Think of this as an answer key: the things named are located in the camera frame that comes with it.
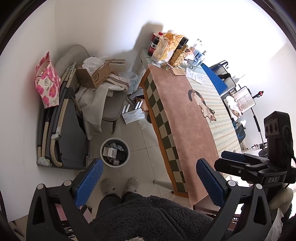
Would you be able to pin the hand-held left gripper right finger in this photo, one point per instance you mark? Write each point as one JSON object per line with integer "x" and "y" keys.
{"x": 209, "y": 183}

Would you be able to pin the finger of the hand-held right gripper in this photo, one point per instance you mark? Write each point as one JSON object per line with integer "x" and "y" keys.
{"x": 231, "y": 166}
{"x": 232, "y": 155}

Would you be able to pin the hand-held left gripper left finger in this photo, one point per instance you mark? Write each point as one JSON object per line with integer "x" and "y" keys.
{"x": 90, "y": 183}

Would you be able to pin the white round trash bin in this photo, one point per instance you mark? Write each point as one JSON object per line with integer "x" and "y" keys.
{"x": 114, "y": 165}

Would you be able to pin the pile of small cartons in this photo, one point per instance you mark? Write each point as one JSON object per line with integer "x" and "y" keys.
{"x": 109, "y": 151}

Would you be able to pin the grey fluffy slipper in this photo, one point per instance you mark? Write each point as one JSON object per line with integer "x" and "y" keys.
{"x": 130, "y": 186}
{"x": 108, "y": 187}

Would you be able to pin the person's left leg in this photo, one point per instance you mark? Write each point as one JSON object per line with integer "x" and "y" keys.
{"x": 107, "y": 206}

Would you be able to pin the black stand red knob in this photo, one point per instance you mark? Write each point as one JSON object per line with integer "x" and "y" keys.
{"x": 256, "y": 120}

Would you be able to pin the pink suitcase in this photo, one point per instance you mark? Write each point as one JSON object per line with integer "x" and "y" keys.
{"x": 60, "y": 212}

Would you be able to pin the dark bin liner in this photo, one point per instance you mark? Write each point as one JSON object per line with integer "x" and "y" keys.
{"x": 124, "y": 155}

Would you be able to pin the grey folding bed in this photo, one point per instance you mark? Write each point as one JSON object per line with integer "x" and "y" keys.
{"x": 69, "y": 143}

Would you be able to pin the beige fluffy cloth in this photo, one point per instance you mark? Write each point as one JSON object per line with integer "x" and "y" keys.
{"x": 281, "y": 197}

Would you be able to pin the table with checkered cloth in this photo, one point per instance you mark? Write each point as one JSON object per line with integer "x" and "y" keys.
{"x": 185, "y": 120}

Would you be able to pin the beige plain cloth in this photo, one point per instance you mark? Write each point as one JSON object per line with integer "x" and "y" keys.
{"x": 92, "y": 115}

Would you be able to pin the person's dark fluffy robe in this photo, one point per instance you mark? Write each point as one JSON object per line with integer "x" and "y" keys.
{"x": 150, "y": 220}

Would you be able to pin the white crinkled plastic bag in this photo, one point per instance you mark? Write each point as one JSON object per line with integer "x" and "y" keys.
{"x": 277, "y": 222}

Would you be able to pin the grey upholstered chair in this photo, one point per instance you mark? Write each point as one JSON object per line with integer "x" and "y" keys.
{"x": 111, "y": 113}

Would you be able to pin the blue flat board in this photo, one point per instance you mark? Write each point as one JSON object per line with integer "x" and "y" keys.
{"x": 215, "y": 81}

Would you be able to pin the crumpled clear plastic scrap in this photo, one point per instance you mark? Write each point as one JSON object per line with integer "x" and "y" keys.
{"x": 142, "y": 124}

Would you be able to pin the white flat paper box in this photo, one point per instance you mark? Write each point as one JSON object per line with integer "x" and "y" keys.
{"x": 133, "y": 115}

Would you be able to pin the black framed chair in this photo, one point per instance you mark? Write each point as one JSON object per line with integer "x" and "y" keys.
{"x": 222, "y": 69}

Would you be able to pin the dark slipper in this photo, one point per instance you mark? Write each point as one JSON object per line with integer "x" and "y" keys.
{"x": 148, "y": 118}

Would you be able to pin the white paper sheets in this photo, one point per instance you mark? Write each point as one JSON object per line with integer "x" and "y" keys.
{"x": 195, "y": 76}

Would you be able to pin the copper coloured carton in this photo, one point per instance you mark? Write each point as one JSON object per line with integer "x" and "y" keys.
{"x": 145, "y": 107}

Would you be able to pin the brown paper sheet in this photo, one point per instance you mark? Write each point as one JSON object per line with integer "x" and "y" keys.
{"x": 179, "y": 71}

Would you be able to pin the clear water bottle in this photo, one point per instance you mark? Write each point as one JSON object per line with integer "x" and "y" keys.
{"x": 196, "y": 49}
{"x": 202, "y": 56}

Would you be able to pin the pink floral paper bag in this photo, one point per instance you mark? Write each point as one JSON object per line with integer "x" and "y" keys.
{"x": 47, "y": 88}

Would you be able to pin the beige striped cloth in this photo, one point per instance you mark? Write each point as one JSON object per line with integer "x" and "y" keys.
{"x": 118, "y": 82}

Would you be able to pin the brown cardboard box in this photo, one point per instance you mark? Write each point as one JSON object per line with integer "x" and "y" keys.
{"x": 97, "y": 77}

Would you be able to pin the clear printed plastic bag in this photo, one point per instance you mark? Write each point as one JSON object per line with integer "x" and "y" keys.
{"x": 133, "y": 81}

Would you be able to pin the yellow snack bag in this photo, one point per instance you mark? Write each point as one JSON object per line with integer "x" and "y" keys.
{"x": 166, "y": 49}

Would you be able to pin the dark red label bottle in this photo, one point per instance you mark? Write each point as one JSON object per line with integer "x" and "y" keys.
{"x": 153, "y": 47}

